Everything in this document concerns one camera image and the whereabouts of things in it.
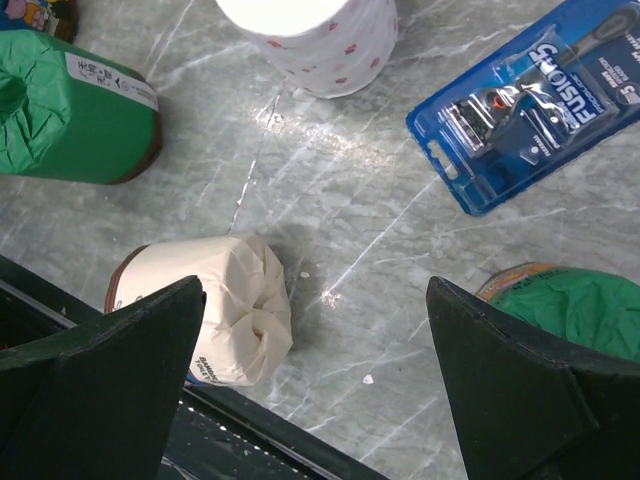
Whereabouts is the white dotted roll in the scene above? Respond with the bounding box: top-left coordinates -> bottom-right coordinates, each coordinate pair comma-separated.
217,0 -> 399,99

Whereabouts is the blue razor blister pack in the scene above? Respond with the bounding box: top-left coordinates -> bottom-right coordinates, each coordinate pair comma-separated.
406,1 -> 639,216

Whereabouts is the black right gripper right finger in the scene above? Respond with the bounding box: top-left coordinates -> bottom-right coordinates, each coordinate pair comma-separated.
426,277 -> 639,479

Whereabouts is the cartoon wrapped roll back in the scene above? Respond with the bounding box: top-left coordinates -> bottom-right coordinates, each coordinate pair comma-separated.
1,0 -> 79,43

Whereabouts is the cream wrapped roll front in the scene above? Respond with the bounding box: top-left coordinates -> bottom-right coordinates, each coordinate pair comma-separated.
104,233 -> 293,387

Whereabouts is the green roll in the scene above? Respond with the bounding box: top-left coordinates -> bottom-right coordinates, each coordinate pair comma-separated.
476,262 -> 639,362
1,30 -> 163,185

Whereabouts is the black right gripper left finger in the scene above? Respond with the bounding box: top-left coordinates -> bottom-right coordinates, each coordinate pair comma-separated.
1,276 -> 205,479

